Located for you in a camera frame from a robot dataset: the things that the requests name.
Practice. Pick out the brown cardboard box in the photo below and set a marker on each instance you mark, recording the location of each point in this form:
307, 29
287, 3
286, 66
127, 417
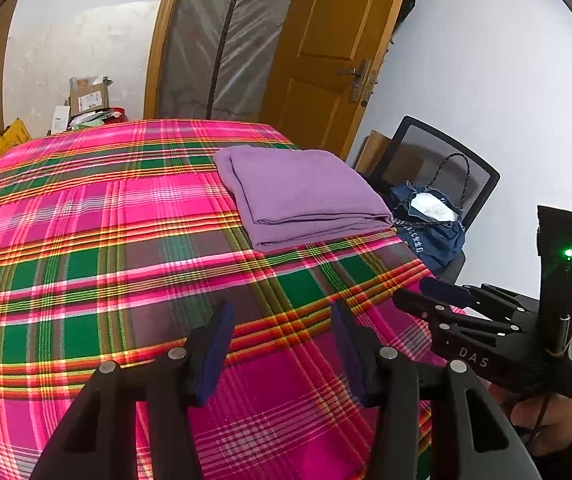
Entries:
88, 97

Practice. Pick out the purple fleece garment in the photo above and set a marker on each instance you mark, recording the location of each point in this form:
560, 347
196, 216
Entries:
301, 195

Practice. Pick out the dark hanging clothes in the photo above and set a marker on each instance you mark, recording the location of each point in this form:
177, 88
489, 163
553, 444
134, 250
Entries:
405, 5

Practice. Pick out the wooden door frame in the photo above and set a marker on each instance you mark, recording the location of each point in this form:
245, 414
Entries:
163, 40

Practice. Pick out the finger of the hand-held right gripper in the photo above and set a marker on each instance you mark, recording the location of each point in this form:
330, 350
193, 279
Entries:
440, 317
445, 290

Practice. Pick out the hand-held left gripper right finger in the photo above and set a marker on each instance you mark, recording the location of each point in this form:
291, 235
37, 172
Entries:
348, 352

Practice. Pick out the wooden door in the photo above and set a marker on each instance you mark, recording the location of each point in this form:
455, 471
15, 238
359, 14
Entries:
326, 35

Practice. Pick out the yellow box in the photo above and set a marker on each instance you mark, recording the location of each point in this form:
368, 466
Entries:
12, 137

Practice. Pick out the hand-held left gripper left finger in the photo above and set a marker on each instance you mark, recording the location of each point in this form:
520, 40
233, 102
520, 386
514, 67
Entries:
216, 347

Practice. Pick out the clear plastic zip curtain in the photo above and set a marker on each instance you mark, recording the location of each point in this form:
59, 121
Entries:
201, 40

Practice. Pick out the pink plaid bed sheet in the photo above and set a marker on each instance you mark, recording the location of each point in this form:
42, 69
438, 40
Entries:
91, 260

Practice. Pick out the black mesh office chair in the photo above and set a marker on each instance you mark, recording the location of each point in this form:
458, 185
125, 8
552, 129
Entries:
485, 180

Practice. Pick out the person's right hand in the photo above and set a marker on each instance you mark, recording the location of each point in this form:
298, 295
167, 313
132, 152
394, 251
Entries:
558, 425

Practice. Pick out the small white box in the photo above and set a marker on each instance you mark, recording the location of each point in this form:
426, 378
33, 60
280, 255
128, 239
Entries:
59, 120

